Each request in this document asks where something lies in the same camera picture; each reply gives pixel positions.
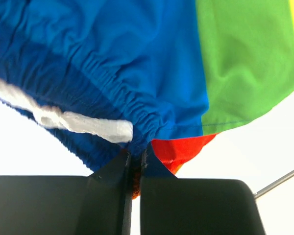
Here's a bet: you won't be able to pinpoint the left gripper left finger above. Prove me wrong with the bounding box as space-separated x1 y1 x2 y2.
0 152 132 235

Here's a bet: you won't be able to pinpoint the aluminium table edge rail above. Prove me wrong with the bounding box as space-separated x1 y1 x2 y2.
254 170 294 199

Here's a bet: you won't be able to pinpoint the rainbow striped shorts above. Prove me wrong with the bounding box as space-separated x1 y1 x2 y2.
0 0 294 199

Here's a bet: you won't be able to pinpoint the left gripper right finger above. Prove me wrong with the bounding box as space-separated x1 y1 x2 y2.
140 146 265 235

